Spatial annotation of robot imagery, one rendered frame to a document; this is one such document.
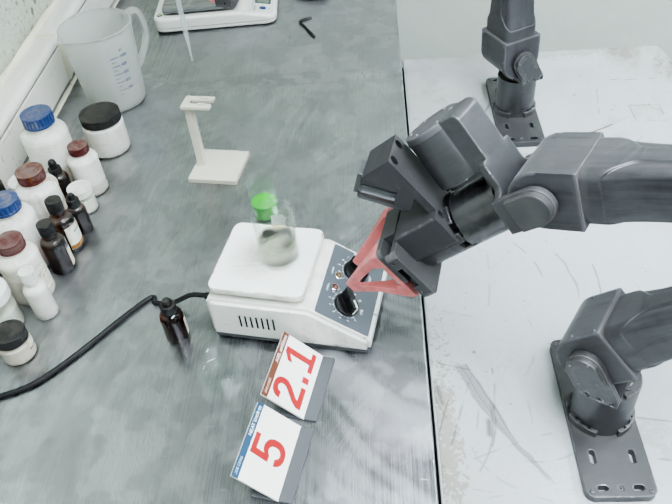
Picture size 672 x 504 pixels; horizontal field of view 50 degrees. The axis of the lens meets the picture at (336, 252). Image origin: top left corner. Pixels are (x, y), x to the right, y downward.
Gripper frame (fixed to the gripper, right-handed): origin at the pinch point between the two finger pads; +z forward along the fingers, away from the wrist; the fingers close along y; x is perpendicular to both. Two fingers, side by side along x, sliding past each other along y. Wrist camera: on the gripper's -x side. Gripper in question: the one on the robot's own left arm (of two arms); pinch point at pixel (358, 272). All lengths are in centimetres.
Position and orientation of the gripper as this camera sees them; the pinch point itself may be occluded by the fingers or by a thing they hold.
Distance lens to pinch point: 79.1
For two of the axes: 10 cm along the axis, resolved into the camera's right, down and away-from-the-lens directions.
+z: -6.9, 3.8, 6.1
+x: 6.8, 6.2, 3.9
